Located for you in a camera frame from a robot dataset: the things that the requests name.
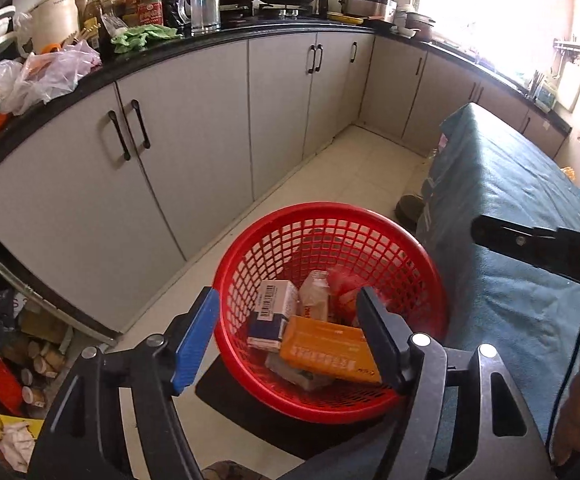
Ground white and red wrapper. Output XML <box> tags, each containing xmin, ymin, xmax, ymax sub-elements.
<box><xmin>300</xmin><ymin>270</ymin><xmax>331</xmax><ymax>322</ymax></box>

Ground black kitchen countertop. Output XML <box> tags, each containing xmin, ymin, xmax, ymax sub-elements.
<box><xmin>0</xmin><ymin>17</ymin><xmax>571</xmax><ymax>186</ymax></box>

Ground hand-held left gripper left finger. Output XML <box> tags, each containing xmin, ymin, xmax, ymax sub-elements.
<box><xmin>30</xmin><ymin>286</ymin><xmax>221</xmax><ymax>480</ymax></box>

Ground white ceramic jar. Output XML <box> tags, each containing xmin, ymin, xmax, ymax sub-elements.
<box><xmin>28</xmin><ymin>0</ymin><xmax>81</xmax><ymax>54</ymax></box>

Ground red snack packet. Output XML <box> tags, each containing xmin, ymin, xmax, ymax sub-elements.
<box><xmin>330</xmin><ymin>270</ymin><xmax>367</xmax><ymax>322</ymax></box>

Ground red bowl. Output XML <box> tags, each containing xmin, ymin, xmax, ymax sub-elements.
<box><xmin>0</xmin><ymin>355</ymin><xmax>25</xmax><ymax>417</ymax></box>

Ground white and blue box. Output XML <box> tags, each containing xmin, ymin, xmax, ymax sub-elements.
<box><xmin>246</xmin><ymin>280</ymin><xmax>301</xmax><ymax>352</ymax></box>

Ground dark cooking pot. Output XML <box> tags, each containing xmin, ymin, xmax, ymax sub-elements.
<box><xmin>404</xmin><ymin>12</ymin><xmax>437</xmax><ymax>42</ymax></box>

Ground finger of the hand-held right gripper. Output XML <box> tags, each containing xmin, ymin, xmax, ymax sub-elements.
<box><xmin>471</xmin><ymin>214</ymin><xmax>562</xmax><ymax>267</ymax></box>

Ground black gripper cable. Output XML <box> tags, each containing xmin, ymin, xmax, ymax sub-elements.
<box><xmin>544</xmin><ymin>291</ymin><xmax>580</xmax><ymax>457</ymax></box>

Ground grey lower kitchen cabinets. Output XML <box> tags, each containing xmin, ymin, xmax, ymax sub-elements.
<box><xmin>0</xmin><ymin>30</ymin><xmax>571</xmax><ymax>341</ymax></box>

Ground clear plastic bags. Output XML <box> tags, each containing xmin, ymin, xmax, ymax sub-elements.
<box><xmin>0</xmin><ymin>40</ymin><xmax>103</xmax><ymax>117</ymax></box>

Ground silver rice cooker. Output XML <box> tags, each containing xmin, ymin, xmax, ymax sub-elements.
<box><xmin>341</xmin><ymin>0</ymin><xmax>399</xmax><ymax>24</ymax></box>

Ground dark shoe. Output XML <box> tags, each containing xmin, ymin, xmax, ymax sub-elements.
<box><xmin>395</xmin><ymin>194</ymin><xmax>429</xmax><ymax>234</ymax></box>

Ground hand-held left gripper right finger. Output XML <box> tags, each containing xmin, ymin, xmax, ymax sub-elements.
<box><xmin>356</xmin><ymin>287</ymin><xmax>556</xmax><ymax>480</ymax></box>

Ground kitchen window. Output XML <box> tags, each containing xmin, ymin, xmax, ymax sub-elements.
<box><xmin>417</xmin><ymin>0</ymin><xmax>580</xmax><ymax>81</ymax></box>

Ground red plastic basket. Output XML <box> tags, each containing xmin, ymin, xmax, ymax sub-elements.
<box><xmin>211</xmin><ymin>202</ymin><xmax>448</xmax><ymax>423</ymax></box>

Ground glass mug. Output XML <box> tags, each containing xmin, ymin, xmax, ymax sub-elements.
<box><xmin>177</xmin><ymin>0</ymin><xmax>223</xmax><ymax>35</ymax></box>

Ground green cloth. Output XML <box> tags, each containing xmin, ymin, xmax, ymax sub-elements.
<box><xmin>110</xmin><ymin>24</ymin><xmax>179</xmax><ymax>54</ymax></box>

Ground yellow and white cloth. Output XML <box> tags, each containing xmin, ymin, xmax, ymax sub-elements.
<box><xmin>0</xmin><ymin>414</ymin><xmax>45</xmax><ymax>474</ymax></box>

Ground white cutting board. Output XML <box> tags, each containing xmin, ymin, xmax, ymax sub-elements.
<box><xmin>557</xmin><ymin>62</ymin><xmax>580</xmax><ymax>112</ymax></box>

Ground orange cardboard box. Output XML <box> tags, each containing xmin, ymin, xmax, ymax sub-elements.
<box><xmin>280</xmin><ymin>315</ymin><xmax>383</xmax><ymax>387</ymax></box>

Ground blue tablecloth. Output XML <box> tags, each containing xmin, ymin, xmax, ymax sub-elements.
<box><xmin>290</xmin><ymin>102</ymin><xmax>580</xmax><ymax>480</ymax></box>

